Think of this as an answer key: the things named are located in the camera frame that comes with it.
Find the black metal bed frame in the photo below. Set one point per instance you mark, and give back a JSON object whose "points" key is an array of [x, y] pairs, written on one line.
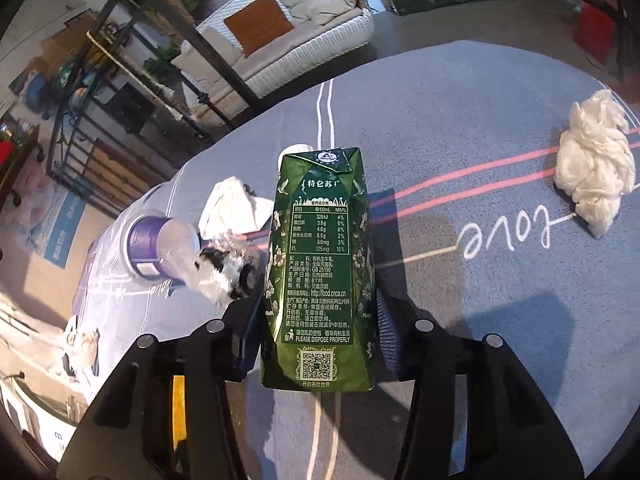
{"points": [[210, 55]]}

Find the orange cushion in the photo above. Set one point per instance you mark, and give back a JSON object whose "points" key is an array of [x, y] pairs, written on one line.
{"points": [[257, 22]]}

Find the purple yogurt cup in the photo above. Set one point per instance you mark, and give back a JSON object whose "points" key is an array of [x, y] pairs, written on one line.
{"points": [[150, 245]]}

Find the red box on floor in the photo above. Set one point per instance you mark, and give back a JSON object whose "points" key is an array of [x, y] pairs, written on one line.
{"points": [[595, 27]]}

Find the green milk carton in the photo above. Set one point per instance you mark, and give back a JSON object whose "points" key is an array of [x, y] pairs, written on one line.
{"points": [[320, 270]]}

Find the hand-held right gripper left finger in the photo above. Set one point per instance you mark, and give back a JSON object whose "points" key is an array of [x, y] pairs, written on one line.
{"points": [[247, 345]]}

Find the white bedsheet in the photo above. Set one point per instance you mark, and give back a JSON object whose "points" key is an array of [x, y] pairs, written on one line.
{"points": [[35, 325]]}

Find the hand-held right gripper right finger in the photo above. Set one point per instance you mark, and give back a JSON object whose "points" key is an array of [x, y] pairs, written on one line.
{"points": [[387, 325]]}

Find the blue striped tablecloth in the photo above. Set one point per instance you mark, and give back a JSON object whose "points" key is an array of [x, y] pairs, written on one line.
{"points": [[475, 310]]}

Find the white cushion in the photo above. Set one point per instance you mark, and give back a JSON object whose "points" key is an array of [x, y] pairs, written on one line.
{"points": [[210, 57]]}

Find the white wicker swing sofa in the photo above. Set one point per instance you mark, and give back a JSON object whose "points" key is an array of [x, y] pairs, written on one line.
{"points": [[300, 60]]}

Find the white crumpled tissue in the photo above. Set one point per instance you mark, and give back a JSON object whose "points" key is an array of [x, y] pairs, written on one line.
{"points": [[595, 165]]}

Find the black metal railing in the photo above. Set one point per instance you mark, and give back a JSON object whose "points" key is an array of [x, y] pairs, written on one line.
{"points": [[627, 25]]}

